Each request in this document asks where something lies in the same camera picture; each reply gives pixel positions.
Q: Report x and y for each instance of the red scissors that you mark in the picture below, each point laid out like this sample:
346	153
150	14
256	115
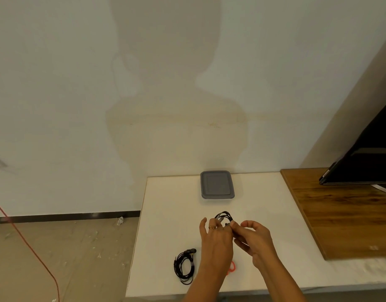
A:
233	267

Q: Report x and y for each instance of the grey lidded container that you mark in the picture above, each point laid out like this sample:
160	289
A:
216	185

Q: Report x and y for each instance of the wooden board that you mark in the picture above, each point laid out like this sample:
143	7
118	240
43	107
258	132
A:
344	213

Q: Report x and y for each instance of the black television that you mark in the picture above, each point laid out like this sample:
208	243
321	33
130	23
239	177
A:
366	166

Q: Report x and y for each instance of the person's right forearm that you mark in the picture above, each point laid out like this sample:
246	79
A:
281	283

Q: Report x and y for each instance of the silver television stand leg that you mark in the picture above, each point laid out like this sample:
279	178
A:
385	190

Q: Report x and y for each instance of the person's right hand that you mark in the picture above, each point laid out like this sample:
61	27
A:
259	245

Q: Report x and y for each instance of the white scrap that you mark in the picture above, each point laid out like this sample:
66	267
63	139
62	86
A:
120	221

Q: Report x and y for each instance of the person's left hand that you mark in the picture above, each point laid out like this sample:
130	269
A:
216	248

